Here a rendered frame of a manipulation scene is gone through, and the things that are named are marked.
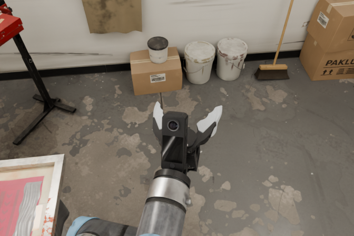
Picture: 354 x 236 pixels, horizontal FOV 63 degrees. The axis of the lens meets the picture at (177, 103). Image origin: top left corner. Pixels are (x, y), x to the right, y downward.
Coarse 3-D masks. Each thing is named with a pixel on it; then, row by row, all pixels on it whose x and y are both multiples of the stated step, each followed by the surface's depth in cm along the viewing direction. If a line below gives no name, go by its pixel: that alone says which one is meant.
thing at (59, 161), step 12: (48, 156) 136; (60, 156) 136; (0, 168) 132; (12, 168) 134; (24, 168) 135; (60, 168) 132; (60, 180) 128; (60, 192) 127; (48, 204) 120; (48, 216) 117; (48, 228) 114
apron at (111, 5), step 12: (84, 0) 253; (96, 0) 253; (108, 0) 257; (120, 0) 255; (132, 0) 260; (96, 12) 261; (108, 12) 265; (120, 12) 263; (132, 12) 269; (96, 24) 271; (108, 24) 273; (120, 24) 273; (132, 24) 278
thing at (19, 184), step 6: (12, 180) 131; (18, 180) 131; (24, 180) 131; (30, 180) 131; (36, 180) 131; (42, 180) 131; (0, 186) 129; (6, 186) 129; (12, 186) 129; (18, 186) 129; (24, 186) 129; (18, 204) 124; (36, 204) 124; (18, 210) 122; (18, 222) 119
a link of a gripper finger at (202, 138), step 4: (212, 124) 60; (216, 124) 61; (208, 128) 60; (212, 128) 59; (196, 132) 59; (200, 132) 59; (204, 132) 59; (208, 132) 59; (196, 136) 58; (200, 136) 58; (204, 136) 58; (208, 136) 58; (196, 140) 58; (200, 140) 58; (204, 140) 58; (208, 140) 59; (196, 144) 57; (200, 144) 58
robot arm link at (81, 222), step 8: (72, 224) 57; (80, 224) 56; (88, 224) 56; (96, 224) 56; (104, 224) 56; (112, 224) 57; (120, 224) 57; (72, 232) 55; (80, 232) 53; (88, 232) 52; (96, 232) 53; (104, 232) 54; (112, 232) 55; (120, 232) 55
